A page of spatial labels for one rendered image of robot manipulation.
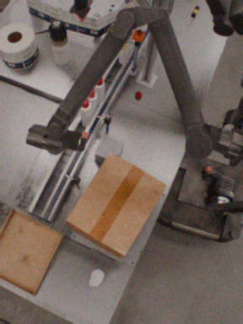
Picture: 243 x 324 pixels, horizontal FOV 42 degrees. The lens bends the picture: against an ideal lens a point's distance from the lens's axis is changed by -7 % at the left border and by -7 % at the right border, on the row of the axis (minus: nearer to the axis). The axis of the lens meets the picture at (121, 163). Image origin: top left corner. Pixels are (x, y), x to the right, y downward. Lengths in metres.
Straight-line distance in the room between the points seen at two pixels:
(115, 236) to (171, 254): 1.20
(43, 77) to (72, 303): 1.09
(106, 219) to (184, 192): 1.04
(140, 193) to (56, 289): 0.57
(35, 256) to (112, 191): 0.49
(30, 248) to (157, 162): 0.69
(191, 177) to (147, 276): 0.73
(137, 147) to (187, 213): 0.72
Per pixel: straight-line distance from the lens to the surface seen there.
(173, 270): 2.31
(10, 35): 1.75
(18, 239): 1.49
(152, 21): 0.83
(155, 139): 1.58
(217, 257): 2.40
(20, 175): 1.55
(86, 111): 1.40
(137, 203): 1.18
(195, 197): 2.14
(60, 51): 1.61
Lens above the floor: 2.26
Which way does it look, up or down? 70 degrees down
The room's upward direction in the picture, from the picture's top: 7 degrees clockwise
